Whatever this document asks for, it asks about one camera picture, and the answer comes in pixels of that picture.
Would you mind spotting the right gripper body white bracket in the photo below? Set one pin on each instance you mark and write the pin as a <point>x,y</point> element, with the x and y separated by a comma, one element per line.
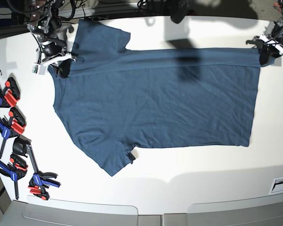
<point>41,68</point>

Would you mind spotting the blue T-shirt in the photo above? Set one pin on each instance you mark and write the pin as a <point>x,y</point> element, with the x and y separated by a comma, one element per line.
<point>119,99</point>

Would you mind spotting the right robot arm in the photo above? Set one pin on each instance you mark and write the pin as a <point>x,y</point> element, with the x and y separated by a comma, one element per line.
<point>45,24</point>

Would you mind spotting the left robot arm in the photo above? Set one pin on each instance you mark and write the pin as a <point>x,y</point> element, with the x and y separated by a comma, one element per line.
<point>277,31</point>

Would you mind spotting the blue red bar clamp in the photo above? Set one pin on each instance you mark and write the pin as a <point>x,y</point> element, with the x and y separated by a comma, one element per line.
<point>14,127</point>
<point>15,170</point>
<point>40,181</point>
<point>10,95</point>

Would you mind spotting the grey chair backrest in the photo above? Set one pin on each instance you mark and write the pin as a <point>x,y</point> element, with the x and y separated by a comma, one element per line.
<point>262,211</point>
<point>23,214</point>

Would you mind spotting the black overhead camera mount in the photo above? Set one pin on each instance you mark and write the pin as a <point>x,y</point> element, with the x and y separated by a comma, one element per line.
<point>178,10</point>

